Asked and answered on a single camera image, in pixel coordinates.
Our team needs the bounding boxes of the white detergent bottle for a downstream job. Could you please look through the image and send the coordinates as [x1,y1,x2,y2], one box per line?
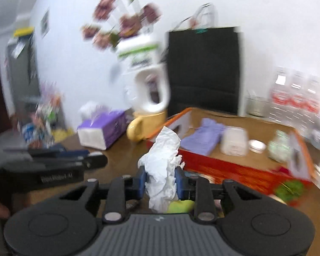
[114,35,172,113]

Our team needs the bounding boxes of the purple tissue box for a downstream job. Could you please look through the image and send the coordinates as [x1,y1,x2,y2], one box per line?
[77,101,128,150]

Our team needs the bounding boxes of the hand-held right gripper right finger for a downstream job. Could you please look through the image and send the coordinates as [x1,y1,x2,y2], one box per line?
[175,167,262,223]

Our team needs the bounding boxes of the yellow mug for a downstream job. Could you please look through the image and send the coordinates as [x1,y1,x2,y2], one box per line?
[126,110,167,142]

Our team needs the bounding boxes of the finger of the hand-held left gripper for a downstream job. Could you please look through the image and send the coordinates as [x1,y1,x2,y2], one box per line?
[5,149,90,161]
[42,154,109,170]

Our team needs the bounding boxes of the wall poster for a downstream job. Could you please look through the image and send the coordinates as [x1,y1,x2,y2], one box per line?
[39,10,50,37]

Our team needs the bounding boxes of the dried pink flowers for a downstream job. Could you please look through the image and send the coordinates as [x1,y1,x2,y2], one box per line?
[81,0,164,52]

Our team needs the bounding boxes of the black paper bag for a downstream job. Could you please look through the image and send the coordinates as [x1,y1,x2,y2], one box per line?
[166,4,244,117]

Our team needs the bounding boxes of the frosted cotton swab box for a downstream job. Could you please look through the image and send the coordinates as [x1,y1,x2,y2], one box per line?
[220,126,249,157]

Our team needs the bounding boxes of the purple fabric pouch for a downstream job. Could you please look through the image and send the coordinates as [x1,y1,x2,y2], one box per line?
[181,118,226,156]

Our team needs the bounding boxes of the white tissue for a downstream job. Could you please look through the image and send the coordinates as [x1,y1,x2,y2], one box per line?
[138,126,185,214]

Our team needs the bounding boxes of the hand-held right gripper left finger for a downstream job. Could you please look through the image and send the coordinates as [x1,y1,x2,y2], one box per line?
[59,166,148,224]

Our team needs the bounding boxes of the colourful toy figures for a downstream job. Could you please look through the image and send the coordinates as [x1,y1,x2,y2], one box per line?
[18,84,68,148]

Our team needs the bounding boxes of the red cardboard box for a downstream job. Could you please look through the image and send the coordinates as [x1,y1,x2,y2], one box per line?
[146,107,317,207]

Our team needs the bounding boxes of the clear glass cup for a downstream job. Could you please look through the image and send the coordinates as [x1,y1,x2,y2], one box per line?
[246,90,270,117]

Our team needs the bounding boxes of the white round device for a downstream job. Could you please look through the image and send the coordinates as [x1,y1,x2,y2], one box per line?
[248,139,267,154]

